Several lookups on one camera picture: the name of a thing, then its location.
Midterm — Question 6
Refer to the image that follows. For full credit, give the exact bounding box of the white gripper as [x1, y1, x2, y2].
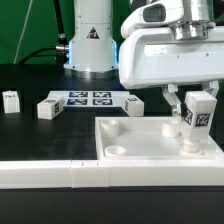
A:
[119, 26, 224, 117]

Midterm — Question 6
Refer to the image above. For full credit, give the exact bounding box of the white square tabletop part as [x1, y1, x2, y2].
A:
[95, 117, 224, 160]

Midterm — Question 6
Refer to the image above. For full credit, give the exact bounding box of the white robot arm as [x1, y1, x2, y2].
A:
[64, 0, 224, 115]

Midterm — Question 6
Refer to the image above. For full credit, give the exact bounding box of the AprilTag marker sheet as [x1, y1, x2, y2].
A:
[48, 91, 129, 107]

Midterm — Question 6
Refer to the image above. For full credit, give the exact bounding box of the white L-shaped obstacle fence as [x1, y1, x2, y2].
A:
[0, 158, 224, 189]

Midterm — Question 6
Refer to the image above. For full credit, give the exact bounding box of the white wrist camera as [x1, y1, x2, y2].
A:
[121, 0, 184, 39]

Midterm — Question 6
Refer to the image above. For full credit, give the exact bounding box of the black cable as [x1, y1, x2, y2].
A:
[18, 0, 69, 65]

